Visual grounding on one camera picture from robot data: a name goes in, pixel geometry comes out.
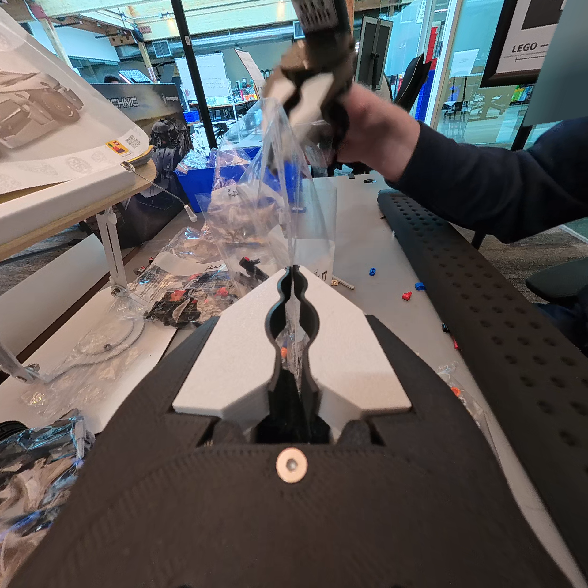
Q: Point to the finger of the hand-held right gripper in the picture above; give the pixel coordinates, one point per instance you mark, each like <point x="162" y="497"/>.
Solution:
<point x="280" y="89"/>
<point x="317" y="96"/>

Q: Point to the person's right forearm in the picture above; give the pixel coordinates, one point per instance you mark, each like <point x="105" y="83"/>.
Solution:
<point x="482" y="183"/>

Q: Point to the person's right hand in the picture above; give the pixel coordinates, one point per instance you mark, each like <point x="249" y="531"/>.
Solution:
<point x="381" y="138"/>

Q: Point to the black chair back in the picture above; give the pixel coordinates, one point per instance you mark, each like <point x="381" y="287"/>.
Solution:
<point x="413" y="82"/>

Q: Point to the lego instruction booklet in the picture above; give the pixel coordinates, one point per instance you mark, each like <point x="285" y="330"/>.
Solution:
<point x="55" y="115"/>

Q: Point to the black monitor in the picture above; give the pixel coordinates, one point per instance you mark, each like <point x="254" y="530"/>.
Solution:
<point x="374" y="50"/>

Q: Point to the blue plastic bin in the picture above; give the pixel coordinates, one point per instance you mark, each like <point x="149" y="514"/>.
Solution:
<point x="197" y="188"/>

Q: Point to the tan lego gear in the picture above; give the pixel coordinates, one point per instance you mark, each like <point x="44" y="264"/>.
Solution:
<point x="339" y="283"/>

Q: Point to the black perforated table edge pad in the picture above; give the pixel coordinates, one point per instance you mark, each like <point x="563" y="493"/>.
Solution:
<point x="505" y="344"/>

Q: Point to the whiteboard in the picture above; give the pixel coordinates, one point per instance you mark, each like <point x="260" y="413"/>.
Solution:
<point x="206" y="76"/>

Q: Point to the framed fiducial marker sign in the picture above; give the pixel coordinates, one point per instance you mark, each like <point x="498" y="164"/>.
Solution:
<point x="523" y="50"/>

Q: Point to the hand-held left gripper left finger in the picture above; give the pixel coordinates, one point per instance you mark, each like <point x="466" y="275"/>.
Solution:
<point x="229" y="367"/>

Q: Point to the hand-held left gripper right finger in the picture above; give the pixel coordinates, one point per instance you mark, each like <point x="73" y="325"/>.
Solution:
<point x="358" y="367"/>

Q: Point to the black lego set box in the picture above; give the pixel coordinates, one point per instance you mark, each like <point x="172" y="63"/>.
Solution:
<point x="160" y="138"/>

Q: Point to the black lego tire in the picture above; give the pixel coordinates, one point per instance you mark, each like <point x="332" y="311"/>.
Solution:
<point x="9" y="430"/>

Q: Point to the empty clear plastic bag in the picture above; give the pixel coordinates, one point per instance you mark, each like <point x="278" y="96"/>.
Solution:
<point x="82" y="381"/>

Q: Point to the black office chair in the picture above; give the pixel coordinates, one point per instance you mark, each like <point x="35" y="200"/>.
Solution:
<point x="556" y="280"/>

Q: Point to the clear plastic lego parts bag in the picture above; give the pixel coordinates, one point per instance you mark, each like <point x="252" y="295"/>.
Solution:
<point x="195" y="163"/>
<point x="275" y="183"/>
<point x="234" y="216"/>
<point x="41" y="482"/>
<point x="454" y="390"/>
<point x="234" y="158"/>
<point x="183" y="294"/>

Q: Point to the black pole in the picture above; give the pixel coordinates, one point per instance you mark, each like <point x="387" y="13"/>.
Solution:
<point x="193" y="69"/>

